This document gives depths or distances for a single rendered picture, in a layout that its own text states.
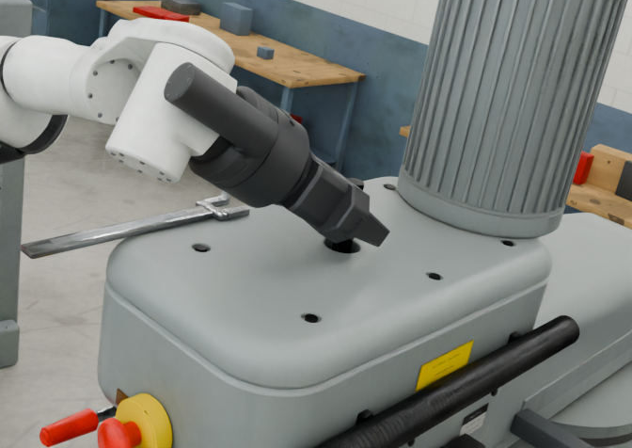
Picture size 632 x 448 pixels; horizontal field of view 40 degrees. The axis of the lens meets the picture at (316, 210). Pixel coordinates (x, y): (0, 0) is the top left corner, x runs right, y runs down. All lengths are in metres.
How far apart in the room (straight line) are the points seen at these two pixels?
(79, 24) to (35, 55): 7.48
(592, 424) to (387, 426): 0.62
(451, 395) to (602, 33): 0.41
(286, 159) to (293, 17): 5.97
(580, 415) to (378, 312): 0.65
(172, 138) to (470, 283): 0.34
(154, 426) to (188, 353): 0.08
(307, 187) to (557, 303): 0.52
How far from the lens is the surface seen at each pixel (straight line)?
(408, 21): 6.03
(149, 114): 0.70
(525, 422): 1.17
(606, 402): 1.42
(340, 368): 0.72
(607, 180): 4.83
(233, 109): 0.68
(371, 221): 0.84
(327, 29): 6.48
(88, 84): 0.78
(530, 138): 0.95
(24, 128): 0.92
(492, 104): 0.94
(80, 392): 3.88
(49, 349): 4.14
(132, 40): 0.76
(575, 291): 1.25
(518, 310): 0.97
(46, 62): 0.83
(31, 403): 3.81
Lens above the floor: 2.25
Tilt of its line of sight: 22 degrees down
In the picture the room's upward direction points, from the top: 11 degrees clockwise
